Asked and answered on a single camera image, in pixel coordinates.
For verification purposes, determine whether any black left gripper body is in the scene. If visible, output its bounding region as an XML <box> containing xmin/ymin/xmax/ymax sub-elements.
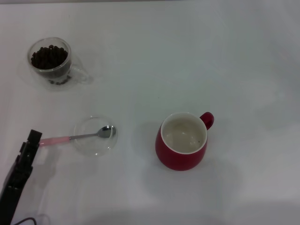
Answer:
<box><xmin>0</xmin><ymin>163</ymin><xmax>33</xmax><ymax>225</ymax></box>

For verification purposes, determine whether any metal spoon with pink handle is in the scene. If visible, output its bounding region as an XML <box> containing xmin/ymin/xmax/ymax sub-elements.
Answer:
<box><xmin>38</xmin><ymin>125</ymin><xmax>117</xmax><ymax>148</ymax></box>

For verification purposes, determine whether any coffee beans heap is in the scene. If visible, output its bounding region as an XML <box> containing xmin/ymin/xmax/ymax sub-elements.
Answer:
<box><xmin>30</xmin><ymin>44</ymin><xmax>69</xmax><ymax>70</ymax></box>

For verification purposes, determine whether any clear glass saucer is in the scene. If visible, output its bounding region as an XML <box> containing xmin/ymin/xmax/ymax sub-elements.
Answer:
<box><xmin>73</xmin><ymin>115</ymin><xmax>119</xmax><ymax>158</ymax></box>

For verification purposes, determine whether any red ceramic mug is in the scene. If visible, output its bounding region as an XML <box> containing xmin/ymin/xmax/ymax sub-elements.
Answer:
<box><xmin>155</xmin><ymin>112</ymin><xmax>215</xmax><ymax>172</ymax></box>

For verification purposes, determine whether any dark thin cable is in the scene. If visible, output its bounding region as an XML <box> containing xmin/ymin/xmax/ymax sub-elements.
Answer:
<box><xmin>13</xmin><ymin>217</ymin><xmax>37</xmax><ymax>225</ymax></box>

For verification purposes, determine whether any double-wall glass cup with handle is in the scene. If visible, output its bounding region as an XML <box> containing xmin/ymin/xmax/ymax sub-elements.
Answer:
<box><xmin>27</xmin><ymin>37</ymin><xmax>91</xmax><ymax>87</ymax></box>

